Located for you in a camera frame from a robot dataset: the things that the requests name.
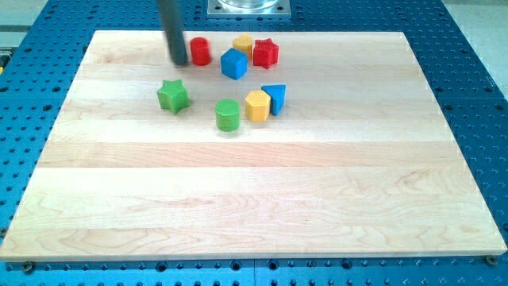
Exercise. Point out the blue triangle block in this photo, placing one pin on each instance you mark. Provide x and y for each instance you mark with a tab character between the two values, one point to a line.
277	94

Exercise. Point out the yellow heart block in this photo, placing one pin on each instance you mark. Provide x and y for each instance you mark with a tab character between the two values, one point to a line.
244	43

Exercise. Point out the blue cube block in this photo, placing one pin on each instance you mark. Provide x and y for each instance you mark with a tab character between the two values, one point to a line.
234	63

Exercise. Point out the yellow hexagon block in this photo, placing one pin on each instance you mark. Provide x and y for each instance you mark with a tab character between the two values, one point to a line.
257	106

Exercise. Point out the red cylinder block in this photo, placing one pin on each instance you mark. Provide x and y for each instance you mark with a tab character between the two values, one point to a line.
200	51

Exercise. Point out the board clamp screw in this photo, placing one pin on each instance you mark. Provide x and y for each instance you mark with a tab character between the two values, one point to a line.
27	267
491	260

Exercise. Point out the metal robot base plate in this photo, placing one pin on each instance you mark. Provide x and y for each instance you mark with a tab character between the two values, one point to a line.
239	8

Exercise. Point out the red star block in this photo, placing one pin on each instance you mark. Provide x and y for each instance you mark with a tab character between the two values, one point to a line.
265	53

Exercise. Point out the left board clamp screw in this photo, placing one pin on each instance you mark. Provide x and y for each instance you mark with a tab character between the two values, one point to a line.
27	267

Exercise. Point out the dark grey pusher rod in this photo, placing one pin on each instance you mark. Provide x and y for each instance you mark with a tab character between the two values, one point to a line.
172	22

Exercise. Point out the wooden board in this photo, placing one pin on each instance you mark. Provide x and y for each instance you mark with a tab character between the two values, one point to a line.
359	162

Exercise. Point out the right board clamp screw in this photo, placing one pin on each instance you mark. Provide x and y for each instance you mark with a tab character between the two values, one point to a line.
491	260

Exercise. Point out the green star block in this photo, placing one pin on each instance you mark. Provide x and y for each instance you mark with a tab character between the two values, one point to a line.
172	96

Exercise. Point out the green cylinder block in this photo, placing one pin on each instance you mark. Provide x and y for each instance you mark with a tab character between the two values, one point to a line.
227	115

